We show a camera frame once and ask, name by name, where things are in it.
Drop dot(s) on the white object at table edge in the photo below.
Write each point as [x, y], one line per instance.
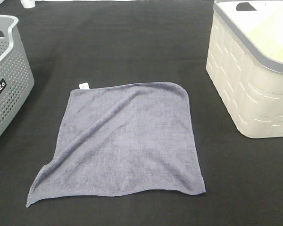
[28, 3]

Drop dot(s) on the black table cloth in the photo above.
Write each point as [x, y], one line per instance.
[109, 43]

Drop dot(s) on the white basket with grey rim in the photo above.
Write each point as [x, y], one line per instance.
[242, 65]

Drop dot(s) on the grey perforated plastic basket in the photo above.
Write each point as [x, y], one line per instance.
[16, 78]

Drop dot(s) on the grey-blue microfibre towel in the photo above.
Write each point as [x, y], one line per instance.
[121, 140]

